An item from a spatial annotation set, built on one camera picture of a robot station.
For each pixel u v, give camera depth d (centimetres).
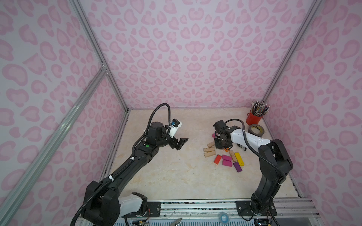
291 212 73
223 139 70
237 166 88
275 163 48
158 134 62
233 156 92
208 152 94
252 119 107
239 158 90
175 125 67
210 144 97
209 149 95
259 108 98
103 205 39
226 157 92
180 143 71
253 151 49
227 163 90
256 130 106
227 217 70
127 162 50
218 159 90
